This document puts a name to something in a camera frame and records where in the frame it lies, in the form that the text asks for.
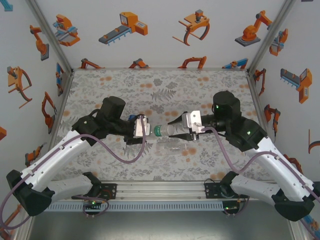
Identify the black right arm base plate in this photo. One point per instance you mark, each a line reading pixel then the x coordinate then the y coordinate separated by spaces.
pixel 208 192

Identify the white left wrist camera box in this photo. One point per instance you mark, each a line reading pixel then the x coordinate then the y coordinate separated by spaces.
pixel 140 127

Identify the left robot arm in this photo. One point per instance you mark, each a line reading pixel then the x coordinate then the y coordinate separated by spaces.
pixel 62 160

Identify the aluminium frame post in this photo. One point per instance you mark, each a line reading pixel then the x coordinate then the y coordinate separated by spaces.
pixel 270 35
pixel 50 35

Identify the aluminium mounting rail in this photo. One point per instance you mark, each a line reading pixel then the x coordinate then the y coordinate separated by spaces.
pixel 162 192

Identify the clear bottle with green label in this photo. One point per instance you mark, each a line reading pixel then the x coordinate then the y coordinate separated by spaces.
pixel 165 130

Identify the aluminium table side rail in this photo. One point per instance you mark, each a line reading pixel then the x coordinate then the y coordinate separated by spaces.
pixel 60 107
pixel 257 100

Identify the small lit circuit board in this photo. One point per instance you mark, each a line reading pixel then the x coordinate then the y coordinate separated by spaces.
pixel 92 203
pixel 231 208

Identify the white bottle cap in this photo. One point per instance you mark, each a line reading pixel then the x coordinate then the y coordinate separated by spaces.
pixel 150 130

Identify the plain clear plastic bottle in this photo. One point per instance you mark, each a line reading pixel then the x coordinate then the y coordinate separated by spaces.
pixel 167 149

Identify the grey floral table cloth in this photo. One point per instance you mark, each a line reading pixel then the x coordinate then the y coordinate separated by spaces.
pixel 150 170

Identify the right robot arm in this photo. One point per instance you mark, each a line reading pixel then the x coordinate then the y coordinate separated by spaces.
pixel 272 172

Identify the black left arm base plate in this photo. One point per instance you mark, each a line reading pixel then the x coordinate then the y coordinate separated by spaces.
pixel 113 193

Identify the grey metal panel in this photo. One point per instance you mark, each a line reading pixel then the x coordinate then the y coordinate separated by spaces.
pixel 160 225

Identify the small blue label bottle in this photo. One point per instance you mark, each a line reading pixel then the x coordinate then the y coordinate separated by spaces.
pixel 131 117

